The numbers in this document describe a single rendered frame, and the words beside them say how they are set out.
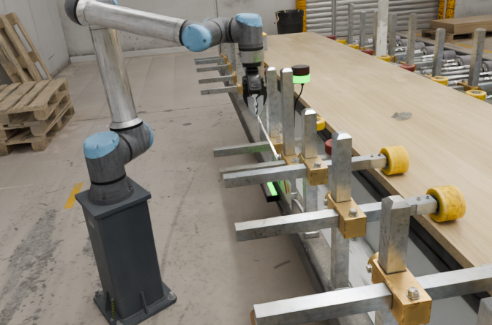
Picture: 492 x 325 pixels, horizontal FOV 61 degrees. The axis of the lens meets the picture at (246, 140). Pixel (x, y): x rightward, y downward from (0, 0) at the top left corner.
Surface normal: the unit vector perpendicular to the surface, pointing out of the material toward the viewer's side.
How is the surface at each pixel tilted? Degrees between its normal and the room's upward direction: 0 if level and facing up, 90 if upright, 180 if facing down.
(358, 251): 0
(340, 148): 90
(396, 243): 90
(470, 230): 0
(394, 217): 90
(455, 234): 0
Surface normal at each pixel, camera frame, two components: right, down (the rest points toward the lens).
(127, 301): 0.62, 0.25
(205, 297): -0.07, -0.92
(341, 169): 0.15, 0.36
